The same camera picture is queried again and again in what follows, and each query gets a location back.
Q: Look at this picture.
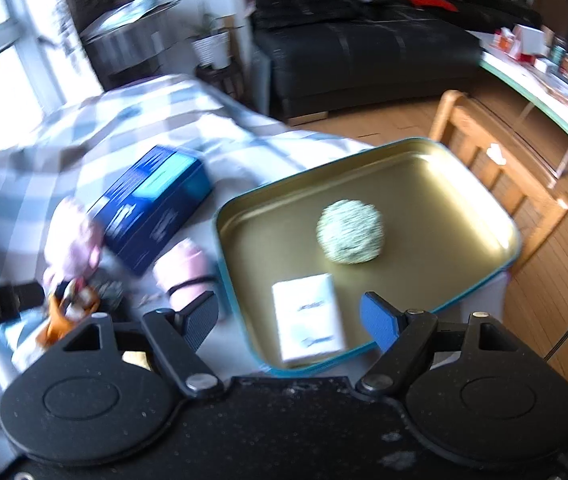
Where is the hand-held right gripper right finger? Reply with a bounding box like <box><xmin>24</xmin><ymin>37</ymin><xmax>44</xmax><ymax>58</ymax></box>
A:
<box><xmin>355</xmin><ymin>291</ymin><xmax>515</xmax><ymax>399</ymax></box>

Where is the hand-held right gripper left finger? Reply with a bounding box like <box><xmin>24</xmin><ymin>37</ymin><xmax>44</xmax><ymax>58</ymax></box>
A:
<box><xmin>56</xmin><ymin>290</ymin><xmax>225</xmax><ymax>399</ymax></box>

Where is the orange cloth bundle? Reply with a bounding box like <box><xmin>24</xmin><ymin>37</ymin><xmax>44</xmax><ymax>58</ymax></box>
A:
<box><xmin>34</xmin><ymin>280</ymin><xmax>102</xmax><ymax>356</ymax></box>

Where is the small white tissue packet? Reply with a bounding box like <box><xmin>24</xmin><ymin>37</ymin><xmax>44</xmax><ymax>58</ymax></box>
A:
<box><xmin>271</xmin><ymin>274</ymin><xmax>347</xmax><ymax>366</ymax></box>

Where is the pink drawstring pouch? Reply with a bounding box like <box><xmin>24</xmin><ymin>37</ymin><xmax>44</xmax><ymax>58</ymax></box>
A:
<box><xmin>44</xmin><ymin>196</ymin><xmax>107</xmax><ymax>288</ymax></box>

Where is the teal tin box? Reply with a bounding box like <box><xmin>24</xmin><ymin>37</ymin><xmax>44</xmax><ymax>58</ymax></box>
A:
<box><xmin>214</xmin><ymin>137</ymin><xmax>523</xmax><ymax>379</ymax></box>

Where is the pink rolled cloth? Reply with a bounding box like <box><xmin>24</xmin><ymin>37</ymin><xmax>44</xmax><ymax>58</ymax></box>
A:
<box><xmin>153</xmin><ymin>239</ymin><xmax>221</xmax><ymax>319</ymax></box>

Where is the clear dried herb packet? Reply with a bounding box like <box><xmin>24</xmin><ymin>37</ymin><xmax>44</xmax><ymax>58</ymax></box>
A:
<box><xmin>96</xmin><ymin>280</ymin><xmax>125</xmax><ymax>312</ymax></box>

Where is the green white fuzzy ball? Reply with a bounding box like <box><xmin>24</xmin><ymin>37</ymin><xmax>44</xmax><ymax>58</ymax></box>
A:
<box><xmin>316</xmin><ymin>199</ymin><xmax>383</xmax><ymax>265</ymax></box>

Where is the blue tissue pack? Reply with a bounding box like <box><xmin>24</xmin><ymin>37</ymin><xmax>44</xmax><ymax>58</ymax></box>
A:
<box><xmin>86</xmin><ymin>145</ymin><xmax>215</xmax><ymax>277</ymax></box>

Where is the checked blanket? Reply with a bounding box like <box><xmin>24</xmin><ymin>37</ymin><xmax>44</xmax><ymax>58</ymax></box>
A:
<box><xmin>0</xmin><ymin>74</ymin><xmax>512</xmax><ymax>471</ymax></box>

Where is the wooden chair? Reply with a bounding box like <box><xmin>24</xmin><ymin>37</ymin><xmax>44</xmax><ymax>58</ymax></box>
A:
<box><xmin>429</xmin><ymin>90</ymin><xmax>568</xmax><ymax>274</ymax></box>

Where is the potted plant white pot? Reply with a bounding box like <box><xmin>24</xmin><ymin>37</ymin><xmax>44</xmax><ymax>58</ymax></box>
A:
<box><xmin>187</xmin><ymin>2</ymin><xmax>245</xmax><ymax>72</ymax></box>

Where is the black sofa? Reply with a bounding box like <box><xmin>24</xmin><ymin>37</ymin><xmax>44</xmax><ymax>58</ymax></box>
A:
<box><xmin>244</xmin><ymin>0</ymin><xmax>543</xmax><ymax>124</ymax></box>

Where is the light green coffee table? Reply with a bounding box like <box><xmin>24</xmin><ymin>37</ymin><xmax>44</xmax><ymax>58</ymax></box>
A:
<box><xmin>479</xmin><ymin>25</ymin><xmax>568</xmax><ymax>177</ymax></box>

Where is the grey storage box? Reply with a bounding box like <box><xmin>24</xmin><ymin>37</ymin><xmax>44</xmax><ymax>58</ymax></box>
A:
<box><xmin>81</xmin><ymin>0</ymin><xmax>185</xmax><ymax>92</ymax></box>

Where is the white box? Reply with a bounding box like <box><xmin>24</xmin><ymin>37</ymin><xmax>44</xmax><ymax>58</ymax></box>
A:
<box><xmin>511</xmin><ymin>24</ymin><xmax>551</xmax><ymax>59</ymax></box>

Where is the red cushion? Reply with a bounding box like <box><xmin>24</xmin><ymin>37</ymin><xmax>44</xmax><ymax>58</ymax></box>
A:
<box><xmin>398</xmin><ymin>0</ymin><xmax>459</xmax><ymax>12</ymax></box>

